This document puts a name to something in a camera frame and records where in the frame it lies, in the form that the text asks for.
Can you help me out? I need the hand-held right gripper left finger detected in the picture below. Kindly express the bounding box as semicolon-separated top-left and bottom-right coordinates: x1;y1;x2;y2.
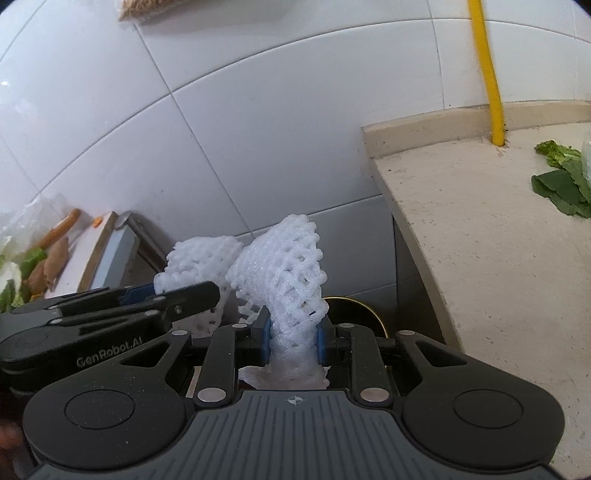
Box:
119;306;271;408

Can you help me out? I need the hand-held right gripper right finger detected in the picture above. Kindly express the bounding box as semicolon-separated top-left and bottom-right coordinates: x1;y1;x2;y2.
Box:
318;318;468;408

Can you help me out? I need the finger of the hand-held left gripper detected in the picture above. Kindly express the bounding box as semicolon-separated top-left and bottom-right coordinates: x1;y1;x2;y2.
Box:
14;284;157;317
48;281;221;335

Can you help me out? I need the black bin with gold rim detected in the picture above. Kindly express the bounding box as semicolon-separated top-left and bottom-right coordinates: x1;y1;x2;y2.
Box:
323;295;398;370

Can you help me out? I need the person's left hand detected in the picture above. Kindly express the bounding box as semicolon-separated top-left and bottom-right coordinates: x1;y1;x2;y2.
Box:
0;422;21;450

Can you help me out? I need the metal rack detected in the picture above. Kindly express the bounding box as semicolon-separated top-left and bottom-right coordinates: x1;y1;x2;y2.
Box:
128;211;171;274

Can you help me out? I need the brown sweet potato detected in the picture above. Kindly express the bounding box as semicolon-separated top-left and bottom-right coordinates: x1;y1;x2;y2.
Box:
41;236;71;292
25;263;48;297

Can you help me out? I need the white green cabbage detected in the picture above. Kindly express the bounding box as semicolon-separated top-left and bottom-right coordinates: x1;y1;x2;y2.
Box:
0;235;26;315

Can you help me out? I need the small green leaf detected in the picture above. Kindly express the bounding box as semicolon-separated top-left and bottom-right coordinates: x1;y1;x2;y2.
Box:
20;248;48;274

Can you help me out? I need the orange brown sausage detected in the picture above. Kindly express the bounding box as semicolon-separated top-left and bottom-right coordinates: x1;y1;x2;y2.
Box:
38;209;82;250

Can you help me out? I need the clear plastic bag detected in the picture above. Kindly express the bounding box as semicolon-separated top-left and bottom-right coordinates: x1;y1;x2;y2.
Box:
0;194;63;259

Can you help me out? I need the dark green vegetable leaf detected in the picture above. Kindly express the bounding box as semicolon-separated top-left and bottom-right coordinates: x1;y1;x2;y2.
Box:
531;159;591;219

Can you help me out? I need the clear bag of brown food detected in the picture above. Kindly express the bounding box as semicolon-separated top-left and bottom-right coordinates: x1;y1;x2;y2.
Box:
117;0;197;22

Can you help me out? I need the light green lettuce leaf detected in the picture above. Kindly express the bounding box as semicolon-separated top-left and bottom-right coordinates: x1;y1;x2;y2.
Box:
534;141;583;170

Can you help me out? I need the yellow pipe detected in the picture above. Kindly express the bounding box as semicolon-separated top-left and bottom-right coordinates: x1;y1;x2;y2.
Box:
467;0;507;146

